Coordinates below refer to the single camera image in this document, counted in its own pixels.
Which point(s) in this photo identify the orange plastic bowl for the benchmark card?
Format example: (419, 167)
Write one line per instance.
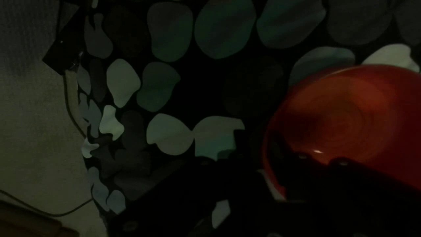
(351, 113)

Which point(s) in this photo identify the cream folded blanket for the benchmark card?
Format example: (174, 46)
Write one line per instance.
(31, 132)

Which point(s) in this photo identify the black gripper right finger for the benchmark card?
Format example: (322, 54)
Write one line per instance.
(364, 202)

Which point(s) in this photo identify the black bedspread with grey spots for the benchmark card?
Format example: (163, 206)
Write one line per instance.
(176, 30)

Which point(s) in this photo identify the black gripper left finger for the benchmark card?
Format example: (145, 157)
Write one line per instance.
(259, 192)

